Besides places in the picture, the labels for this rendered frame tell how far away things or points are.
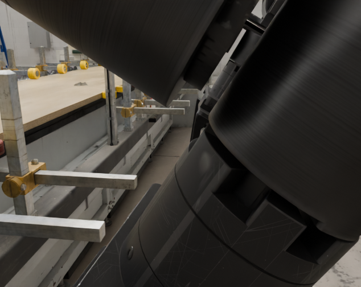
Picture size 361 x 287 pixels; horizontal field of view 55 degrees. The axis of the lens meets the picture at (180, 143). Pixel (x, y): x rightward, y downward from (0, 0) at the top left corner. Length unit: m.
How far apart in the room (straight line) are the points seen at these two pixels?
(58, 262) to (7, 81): 1.09
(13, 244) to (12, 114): 0.31
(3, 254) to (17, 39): 12.10
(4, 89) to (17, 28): 11.94
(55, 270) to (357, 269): 1.55
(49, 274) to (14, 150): 0.91
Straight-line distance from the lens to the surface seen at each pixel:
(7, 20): 13.04
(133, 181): 0.91
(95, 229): 0.70
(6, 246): 0.96
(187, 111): 4.82
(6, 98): 0.94
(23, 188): 0.97
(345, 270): 2.14
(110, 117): 1.62
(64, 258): 1.84
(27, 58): 12.76
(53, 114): 1.47
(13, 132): 0.95
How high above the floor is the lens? 1.17
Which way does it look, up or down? 17 degrees down
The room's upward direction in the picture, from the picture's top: straight up
